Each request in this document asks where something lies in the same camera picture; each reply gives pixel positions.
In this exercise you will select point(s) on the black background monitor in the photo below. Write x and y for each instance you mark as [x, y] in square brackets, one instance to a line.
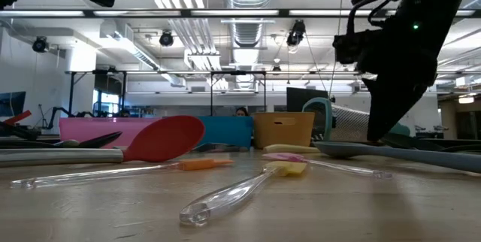
[300, 99]

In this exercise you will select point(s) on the cream white knife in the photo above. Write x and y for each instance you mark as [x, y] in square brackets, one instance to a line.
[289, 149]

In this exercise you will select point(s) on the person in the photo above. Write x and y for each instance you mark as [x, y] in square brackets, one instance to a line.
[124, 114]
[241, 112]

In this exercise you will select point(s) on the black background robot arm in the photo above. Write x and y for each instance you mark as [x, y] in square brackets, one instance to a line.
[56, 111]

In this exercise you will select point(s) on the red background bar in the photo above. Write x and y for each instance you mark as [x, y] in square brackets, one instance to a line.
[19, 117]

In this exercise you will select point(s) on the teal plastic bin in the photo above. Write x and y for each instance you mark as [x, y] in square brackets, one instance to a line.
[229, 129]

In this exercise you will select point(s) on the orange plastic bin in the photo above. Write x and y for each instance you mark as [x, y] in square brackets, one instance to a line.
[282, 133]

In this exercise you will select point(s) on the blue screen background monitor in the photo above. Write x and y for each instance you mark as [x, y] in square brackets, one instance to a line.
[13, 103]

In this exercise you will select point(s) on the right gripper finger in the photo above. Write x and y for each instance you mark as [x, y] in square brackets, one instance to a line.
[387, 110]

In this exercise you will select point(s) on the black ceiling spotlight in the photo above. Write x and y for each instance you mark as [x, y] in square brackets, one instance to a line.
[166, 40]
[39, 44]
[297, 33]

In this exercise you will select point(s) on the grey spoon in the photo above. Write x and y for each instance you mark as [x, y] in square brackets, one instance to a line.
[345, 149]

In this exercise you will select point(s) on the pink plastic bin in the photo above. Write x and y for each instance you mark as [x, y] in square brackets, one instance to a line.
[94, 129]

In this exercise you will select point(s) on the lit ceiling lamp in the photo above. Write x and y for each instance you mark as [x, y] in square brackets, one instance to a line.
[466, 99]

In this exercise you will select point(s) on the steel box grater teal trim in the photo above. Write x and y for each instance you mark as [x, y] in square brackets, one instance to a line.
[349, 123]

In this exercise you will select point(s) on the black frame background workstation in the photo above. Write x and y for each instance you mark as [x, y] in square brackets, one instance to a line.
[211, 95]

